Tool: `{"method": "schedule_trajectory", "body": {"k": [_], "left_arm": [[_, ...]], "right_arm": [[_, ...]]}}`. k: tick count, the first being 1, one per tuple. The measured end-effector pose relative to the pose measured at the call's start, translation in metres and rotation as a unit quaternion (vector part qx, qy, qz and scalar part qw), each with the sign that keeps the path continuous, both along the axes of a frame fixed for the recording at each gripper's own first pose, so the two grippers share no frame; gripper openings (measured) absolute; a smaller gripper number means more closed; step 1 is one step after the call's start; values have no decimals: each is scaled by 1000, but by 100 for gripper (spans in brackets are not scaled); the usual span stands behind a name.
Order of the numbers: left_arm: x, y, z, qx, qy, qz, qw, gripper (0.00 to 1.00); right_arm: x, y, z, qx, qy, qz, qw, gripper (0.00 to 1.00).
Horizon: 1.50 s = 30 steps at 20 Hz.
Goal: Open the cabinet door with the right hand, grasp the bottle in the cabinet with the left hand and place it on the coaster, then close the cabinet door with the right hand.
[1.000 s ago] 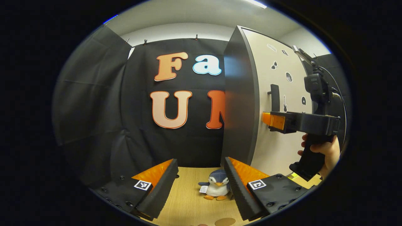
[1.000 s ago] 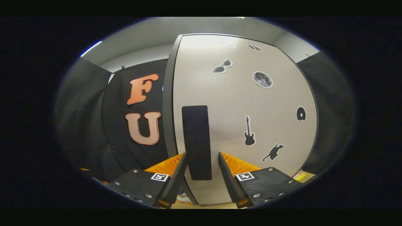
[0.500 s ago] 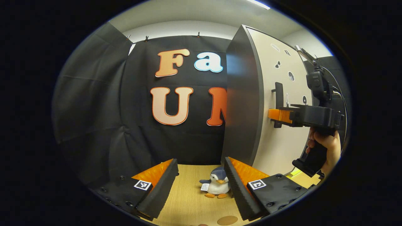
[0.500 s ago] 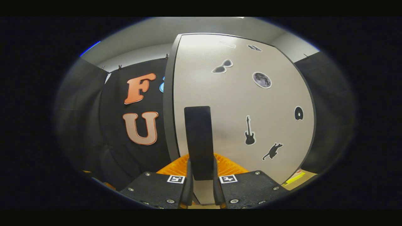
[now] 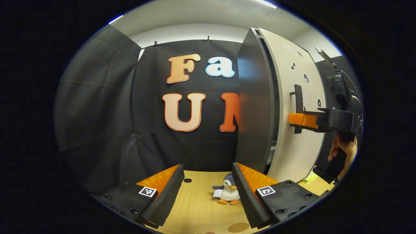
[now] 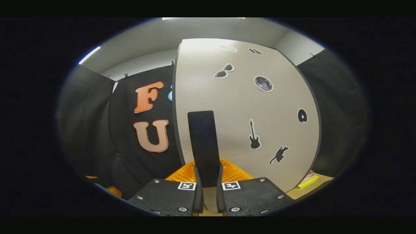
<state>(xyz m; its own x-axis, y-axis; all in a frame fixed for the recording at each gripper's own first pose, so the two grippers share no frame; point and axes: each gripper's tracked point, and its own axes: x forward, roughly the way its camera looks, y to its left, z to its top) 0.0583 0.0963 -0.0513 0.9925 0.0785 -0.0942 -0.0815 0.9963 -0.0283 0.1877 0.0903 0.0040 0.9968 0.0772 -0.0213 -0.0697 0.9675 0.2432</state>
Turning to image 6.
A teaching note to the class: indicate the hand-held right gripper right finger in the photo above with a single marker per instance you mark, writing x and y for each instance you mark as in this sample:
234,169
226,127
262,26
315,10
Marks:
220,198

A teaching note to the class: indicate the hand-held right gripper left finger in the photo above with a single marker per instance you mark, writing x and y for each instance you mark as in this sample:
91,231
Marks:
198,198

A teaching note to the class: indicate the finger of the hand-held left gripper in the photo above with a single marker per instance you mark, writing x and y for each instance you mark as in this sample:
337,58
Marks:
91,177
113,191

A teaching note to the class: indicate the white cabinet door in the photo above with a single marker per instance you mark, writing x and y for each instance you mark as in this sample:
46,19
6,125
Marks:
240,130

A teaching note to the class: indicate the black backdrop cloth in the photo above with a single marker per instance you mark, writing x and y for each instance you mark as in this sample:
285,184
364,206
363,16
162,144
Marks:
91,113

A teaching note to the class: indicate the ceiling light strip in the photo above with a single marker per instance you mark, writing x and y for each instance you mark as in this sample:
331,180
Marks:
90,55

